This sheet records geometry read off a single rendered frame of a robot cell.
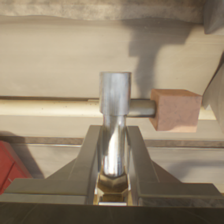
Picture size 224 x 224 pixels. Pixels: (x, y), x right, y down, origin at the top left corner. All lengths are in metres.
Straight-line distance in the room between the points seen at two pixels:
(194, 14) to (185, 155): 0.38
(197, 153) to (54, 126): 0.41
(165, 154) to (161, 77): 0.27
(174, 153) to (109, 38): 0.38
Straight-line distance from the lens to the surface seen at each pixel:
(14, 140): 0.54
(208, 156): 0.58
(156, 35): 0.29
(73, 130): 0.43
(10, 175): 0.57
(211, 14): 0.27
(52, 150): 0.52
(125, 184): 0.17
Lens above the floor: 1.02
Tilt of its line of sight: 48 degrees down
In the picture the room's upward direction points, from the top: 178 degrees counter-clockwise
